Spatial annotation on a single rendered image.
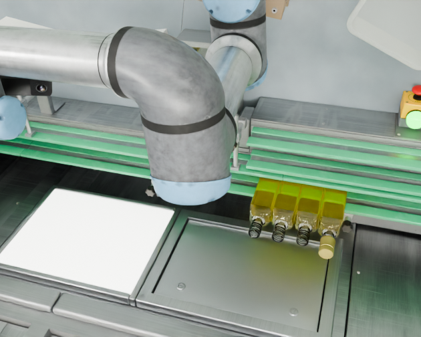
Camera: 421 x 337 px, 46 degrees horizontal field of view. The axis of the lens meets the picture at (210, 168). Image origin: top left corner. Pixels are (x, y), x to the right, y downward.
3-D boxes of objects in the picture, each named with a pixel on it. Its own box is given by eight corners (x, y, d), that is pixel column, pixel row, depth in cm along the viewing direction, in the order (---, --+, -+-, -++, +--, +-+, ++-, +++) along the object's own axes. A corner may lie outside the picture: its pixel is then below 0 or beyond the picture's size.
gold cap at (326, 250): (320, 234, 117) (318, 247, 113) (335, 236, 116) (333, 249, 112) (320, 245, 119) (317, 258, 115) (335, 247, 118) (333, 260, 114)
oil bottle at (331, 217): (325, 185, 137) (315, 239, 121) (328, 169, 134) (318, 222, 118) (346, 188, 136) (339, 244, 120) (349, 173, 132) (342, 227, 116)
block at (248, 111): (242, 133, 143) (236, 147, 138) (242, 105, 137) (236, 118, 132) (254, 135, 142) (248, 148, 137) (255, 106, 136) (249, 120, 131)
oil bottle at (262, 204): (264, 176, 142) (246, 227, 126) (265, 160, 138) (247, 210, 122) (283, 179, 140) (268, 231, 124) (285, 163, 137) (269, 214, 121)
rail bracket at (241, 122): (236, 152, 139) (224, 179, 130) (236, 100, 129) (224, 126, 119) (247, 154, 138) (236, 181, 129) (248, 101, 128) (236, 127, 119)
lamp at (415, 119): (403, 123, 125) (403, 130, 123) (407, 108, 123) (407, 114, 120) (422, 126, 124) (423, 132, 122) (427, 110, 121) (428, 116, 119)
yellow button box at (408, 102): (397, 111, 132) (397, 127, 126) (403, 87, 127) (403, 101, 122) (426, 116, 130) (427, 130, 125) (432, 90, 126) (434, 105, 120)
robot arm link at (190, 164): (270, 5, 105) (216, 127, 61) (271, 71, 113) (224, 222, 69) (215, 6, 107) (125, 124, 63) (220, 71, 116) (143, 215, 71)
